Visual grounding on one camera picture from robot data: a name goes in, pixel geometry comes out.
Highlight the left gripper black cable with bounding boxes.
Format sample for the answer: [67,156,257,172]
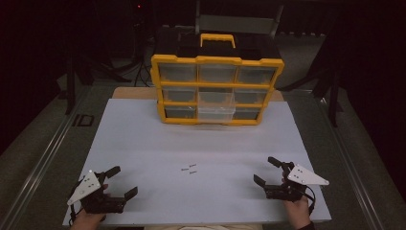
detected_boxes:
[69,202,84,224]

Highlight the person's right hand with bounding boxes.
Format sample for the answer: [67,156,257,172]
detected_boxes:
[282,172,312,230]

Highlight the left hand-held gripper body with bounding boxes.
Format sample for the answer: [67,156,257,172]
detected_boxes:
[66,170,127,215]

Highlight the black floor cables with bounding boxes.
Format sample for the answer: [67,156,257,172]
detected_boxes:
[133,18,155,88]

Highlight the metal floor rail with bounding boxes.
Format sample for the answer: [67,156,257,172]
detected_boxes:
[0,85,92,230]
[317,92,386,230]

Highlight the clear plastic drawer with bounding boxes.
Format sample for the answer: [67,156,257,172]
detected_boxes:
[196,87,237,125]

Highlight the black tripod stand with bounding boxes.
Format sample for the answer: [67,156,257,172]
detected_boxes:
[63,41,132,116]
[282,30,346,128]

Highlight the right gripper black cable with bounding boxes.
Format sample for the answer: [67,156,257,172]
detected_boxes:
[299,184,317,216]

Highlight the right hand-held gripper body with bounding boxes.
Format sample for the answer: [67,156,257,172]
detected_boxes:
[262,161,330,203]

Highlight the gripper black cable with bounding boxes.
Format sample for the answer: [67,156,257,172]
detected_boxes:
[69,202,84,224]
[299,184,317,216]

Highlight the person's left hand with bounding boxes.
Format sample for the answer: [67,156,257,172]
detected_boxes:
[69,182,110,230]

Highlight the yellow and black drawer organizer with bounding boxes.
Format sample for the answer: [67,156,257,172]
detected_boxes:
[149,33,285,127]

